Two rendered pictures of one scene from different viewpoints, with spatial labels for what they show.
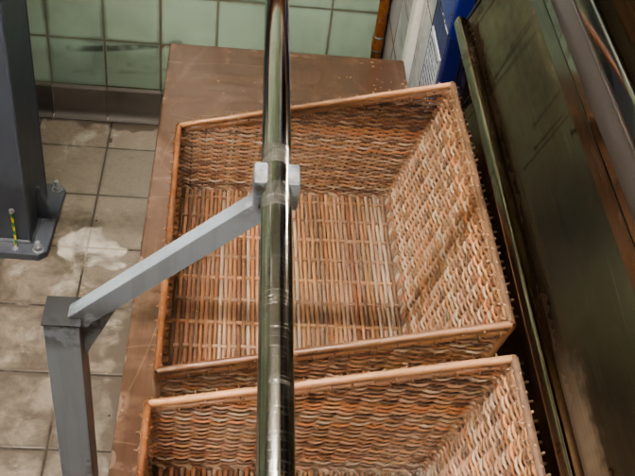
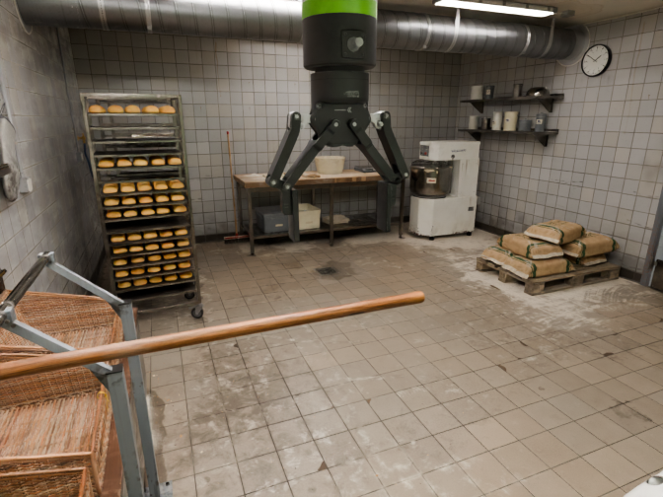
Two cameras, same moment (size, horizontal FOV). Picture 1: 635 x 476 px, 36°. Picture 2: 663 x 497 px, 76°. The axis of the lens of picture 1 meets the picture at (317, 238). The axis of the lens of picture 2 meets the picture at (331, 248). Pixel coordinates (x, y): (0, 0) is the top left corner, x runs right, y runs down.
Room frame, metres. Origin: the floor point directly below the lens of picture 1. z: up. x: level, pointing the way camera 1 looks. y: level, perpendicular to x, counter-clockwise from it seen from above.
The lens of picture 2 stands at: (1.85, 0.60, 1.62)
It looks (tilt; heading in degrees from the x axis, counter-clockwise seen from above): 17 degrees down; 166
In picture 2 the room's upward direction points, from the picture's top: straight up
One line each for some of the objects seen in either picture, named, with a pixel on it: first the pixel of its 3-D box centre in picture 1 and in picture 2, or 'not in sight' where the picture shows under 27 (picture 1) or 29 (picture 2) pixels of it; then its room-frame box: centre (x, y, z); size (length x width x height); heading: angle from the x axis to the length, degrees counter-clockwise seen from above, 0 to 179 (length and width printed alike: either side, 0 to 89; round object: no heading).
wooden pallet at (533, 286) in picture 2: not in sight; (545, 267); (-1.74, 3.90, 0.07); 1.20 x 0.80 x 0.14; 97
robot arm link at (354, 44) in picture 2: not in sight; (340, 47); (1.29, 0.75, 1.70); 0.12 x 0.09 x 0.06; 6
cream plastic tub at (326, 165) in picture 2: not in sight; (330, 165); (-3.79, 2.02, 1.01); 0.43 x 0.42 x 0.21; 97
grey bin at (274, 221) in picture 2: not in sight; (271, 218); (-3.60, 1.19, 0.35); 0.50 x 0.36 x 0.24; 7
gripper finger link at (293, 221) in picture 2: not in sight; (293, 214); (1.30, 0.68, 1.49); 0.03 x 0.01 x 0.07; 6
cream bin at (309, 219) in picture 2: not in sight; (302, 216); (-3.65, 1.60, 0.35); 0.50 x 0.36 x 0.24; 9
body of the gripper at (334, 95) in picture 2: not in sight; (339, 109); (1.29, 0.75, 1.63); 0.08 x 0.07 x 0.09; 96
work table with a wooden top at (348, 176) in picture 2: not in sight; (322, 207); (-3.69, 1.88, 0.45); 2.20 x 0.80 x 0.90; 97
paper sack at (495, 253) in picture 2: not in sight; (512, 252); (-1.88, 3.58, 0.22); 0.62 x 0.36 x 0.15; 103
